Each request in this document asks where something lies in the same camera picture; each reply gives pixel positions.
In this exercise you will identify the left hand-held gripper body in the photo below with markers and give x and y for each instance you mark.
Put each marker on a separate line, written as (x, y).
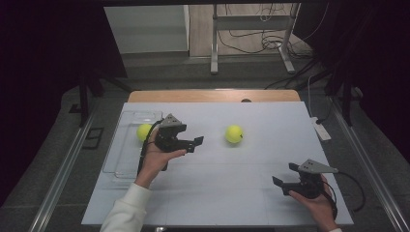
(167, 137)

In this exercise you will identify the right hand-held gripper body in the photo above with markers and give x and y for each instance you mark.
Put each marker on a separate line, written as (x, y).
(307, 185)

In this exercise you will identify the yellow tennis ball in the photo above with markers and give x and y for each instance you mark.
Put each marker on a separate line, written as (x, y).
(234, 134)
(143, 132)

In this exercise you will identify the clear plastic container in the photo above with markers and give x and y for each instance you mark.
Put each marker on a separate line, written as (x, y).
(125, 154)

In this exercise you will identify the person's right hand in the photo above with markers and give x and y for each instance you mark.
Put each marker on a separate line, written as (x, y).
(317, 209)

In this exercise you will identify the person's left hand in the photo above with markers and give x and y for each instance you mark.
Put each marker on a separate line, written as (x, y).
(154, 161)

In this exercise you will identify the wooden table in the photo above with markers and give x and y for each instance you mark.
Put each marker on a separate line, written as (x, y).
(199, 96)

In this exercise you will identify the white power strip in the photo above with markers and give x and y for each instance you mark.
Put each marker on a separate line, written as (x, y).
(321, 129)

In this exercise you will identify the white table mat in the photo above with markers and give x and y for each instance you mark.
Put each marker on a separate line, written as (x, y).
(225, 193)

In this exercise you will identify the black metal stand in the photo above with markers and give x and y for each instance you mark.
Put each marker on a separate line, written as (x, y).
(346, 103)
(84, 100)

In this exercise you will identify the white cabinet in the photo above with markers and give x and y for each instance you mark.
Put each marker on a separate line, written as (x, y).
(148, 29)

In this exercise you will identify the dark curtain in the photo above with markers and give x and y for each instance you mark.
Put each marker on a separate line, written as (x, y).
(380, 64)
(48, 64)

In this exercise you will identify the aluminium floor rail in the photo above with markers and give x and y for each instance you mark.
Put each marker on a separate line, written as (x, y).
(370, 167)
(64, 170)

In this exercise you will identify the grey metal desk frame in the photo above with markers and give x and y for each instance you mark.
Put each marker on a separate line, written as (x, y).
(214, 48)

